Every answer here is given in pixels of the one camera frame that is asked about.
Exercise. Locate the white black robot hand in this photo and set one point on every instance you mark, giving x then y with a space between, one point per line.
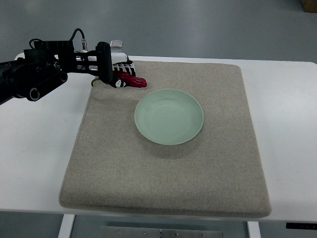
123 63

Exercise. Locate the red pepper with green stem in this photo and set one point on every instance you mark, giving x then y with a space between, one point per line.
121 79

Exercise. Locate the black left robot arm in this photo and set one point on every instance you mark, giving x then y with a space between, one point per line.
46 65

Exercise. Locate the pale green round plate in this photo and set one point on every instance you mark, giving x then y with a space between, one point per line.
169 117

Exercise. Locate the beige felt mat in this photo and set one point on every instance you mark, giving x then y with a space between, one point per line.
184 145

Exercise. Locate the white left table leg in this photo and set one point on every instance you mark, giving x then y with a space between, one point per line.
66 226

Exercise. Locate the white table leg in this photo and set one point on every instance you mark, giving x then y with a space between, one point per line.
66 226
253 229

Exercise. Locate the cardboard box corner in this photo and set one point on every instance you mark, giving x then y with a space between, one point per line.
309 6

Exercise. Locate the white right table leg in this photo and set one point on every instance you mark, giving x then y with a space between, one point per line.
253 229

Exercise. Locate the black table control panel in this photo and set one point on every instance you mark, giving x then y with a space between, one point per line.
301 226

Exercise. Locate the metal table base plate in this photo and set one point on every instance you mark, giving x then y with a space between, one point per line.
132 232

